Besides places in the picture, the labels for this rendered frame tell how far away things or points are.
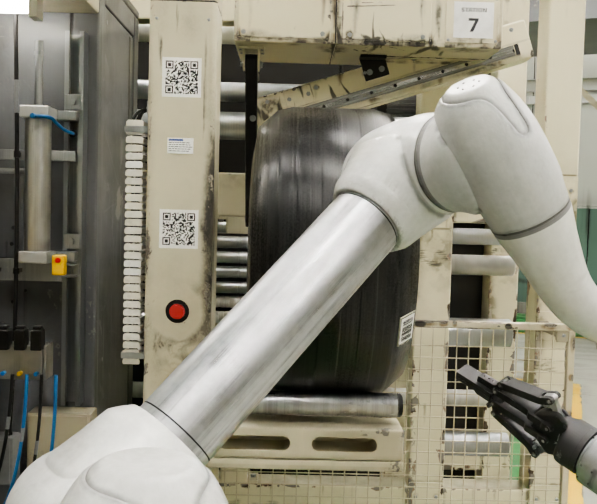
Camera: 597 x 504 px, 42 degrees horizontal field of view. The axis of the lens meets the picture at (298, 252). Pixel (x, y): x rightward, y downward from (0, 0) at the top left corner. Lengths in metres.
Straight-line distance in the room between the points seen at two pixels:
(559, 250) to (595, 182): 9.72
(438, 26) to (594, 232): 8.87
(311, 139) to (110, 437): 0.73
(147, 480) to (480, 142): 0.52
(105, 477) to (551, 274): 0.58
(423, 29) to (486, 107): 0.93
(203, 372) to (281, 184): 0.53
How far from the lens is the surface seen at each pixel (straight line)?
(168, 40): 1.56
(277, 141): 1.40
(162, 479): 0.66
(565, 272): 0.99
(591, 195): 10.69
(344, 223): 0.97
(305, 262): 0.94
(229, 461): 1.48
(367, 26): 1.82
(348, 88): 1.93
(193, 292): 1.52
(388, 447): 1.48
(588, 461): 1.22
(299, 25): 1.81
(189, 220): 1.52
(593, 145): 10.72
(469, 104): 0.92
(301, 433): 1.46
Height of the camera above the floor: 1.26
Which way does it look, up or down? 3 degrees down
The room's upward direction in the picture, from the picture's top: 2 degrees clockwise
